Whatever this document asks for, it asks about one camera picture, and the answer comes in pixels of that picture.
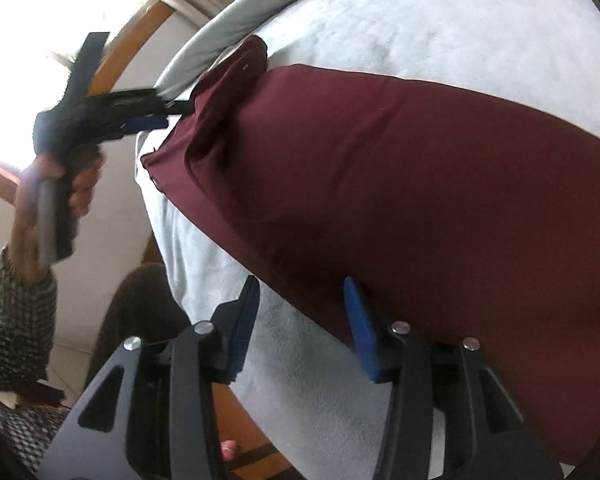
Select wooden window frame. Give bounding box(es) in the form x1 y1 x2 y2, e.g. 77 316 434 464
0 0 175 202

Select grey duvet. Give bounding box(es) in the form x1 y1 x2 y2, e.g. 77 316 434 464
156 0 333 104

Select person's dark trouser leg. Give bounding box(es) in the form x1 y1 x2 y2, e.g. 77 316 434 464
82 262 192 382

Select person's checkered top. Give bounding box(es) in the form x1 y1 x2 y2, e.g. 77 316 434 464
0 395 72 480

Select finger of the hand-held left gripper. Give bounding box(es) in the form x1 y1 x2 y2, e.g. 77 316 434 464
119 114 171 137
107 88 194 115

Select person's left hand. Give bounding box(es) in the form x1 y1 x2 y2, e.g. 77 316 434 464
11 152 105 283

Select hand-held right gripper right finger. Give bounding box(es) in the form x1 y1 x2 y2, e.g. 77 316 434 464
343 276 566 480

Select person's left forearm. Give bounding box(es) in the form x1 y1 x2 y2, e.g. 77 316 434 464
0 244 59 397

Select maroon pants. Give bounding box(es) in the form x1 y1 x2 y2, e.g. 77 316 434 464
141 35 600 468

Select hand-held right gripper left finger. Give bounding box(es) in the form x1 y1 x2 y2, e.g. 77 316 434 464
37 275 261 480

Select bed with white sheet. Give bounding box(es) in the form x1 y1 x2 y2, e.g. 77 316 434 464
135 0 600 480

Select window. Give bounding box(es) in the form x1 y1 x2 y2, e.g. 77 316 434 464
0 0 157 177

